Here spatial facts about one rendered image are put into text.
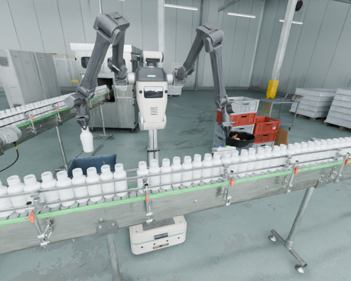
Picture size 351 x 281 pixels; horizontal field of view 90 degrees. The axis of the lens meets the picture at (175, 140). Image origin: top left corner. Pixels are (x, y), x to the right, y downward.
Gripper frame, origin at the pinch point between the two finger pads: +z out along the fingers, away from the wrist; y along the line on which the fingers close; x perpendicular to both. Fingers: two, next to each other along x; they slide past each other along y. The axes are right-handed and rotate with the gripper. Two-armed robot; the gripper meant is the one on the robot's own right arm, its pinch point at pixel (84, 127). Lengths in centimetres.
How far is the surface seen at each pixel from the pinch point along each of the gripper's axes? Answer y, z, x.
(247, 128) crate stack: -131, 59, 246
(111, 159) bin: -18.0, 32.3, 12.7
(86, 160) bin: -18.6, 31.5, -5.4
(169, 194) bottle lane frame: 45, 26, 41
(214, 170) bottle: 43, 18, 69
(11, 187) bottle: 38.9, 11.8, -24.7
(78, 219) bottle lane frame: 43, 32, -3
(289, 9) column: -619, -313, 811
